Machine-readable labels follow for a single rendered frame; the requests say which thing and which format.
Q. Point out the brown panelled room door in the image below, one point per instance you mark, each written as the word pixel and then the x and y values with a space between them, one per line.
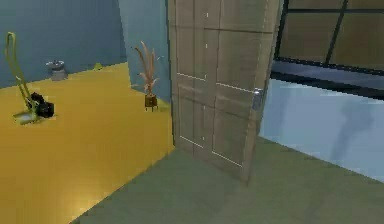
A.
pixel 216 83

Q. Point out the dry plant in brown pot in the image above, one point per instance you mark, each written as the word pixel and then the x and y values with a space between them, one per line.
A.
pixel 149 80

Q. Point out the grey metal bin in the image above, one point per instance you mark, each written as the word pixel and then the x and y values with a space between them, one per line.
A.
pixel 57 70

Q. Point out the black box on hand truck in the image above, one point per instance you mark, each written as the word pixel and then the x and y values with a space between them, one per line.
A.
pixel 42 105

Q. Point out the black framed window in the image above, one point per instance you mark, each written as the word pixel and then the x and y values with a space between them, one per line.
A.
pixel 330 33

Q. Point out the small green object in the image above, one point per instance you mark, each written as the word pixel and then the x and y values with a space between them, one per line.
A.
pixel 97 66

